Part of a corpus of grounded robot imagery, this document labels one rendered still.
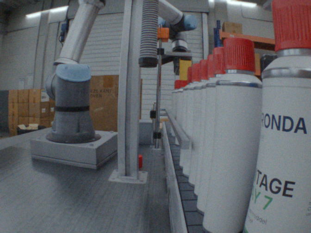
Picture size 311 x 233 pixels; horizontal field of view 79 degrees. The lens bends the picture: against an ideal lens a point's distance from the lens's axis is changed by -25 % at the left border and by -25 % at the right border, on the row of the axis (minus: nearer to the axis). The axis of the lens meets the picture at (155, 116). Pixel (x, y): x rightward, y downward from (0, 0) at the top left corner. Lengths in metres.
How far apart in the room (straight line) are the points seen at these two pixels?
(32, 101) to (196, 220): 4.03
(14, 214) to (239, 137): 0.35
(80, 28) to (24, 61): 5.76
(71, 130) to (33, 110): 3.53
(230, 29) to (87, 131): 3.99
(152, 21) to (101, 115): 0.79
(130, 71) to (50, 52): 5.57
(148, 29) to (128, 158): 0.30
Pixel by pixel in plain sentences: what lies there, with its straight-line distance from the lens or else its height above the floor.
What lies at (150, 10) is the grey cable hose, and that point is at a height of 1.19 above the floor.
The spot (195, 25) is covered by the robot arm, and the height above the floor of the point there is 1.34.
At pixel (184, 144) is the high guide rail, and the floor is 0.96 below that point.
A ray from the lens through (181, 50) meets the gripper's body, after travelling 1.11.
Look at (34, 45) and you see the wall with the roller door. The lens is 6.48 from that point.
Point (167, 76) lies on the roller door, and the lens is 4.87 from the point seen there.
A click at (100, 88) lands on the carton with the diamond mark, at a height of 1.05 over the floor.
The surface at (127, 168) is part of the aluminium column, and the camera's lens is 0.57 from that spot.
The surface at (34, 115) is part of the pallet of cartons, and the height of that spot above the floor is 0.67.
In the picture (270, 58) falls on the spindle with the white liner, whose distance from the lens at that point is 0.74.
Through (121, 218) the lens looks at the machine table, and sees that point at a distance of 0.39.
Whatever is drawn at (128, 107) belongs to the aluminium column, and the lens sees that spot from 0.54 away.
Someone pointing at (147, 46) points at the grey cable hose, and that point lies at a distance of 0.43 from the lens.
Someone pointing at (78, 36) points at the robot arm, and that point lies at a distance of 0.87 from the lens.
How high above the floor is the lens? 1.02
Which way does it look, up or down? 5 degrees down
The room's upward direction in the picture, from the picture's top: 2 degrees clockwise
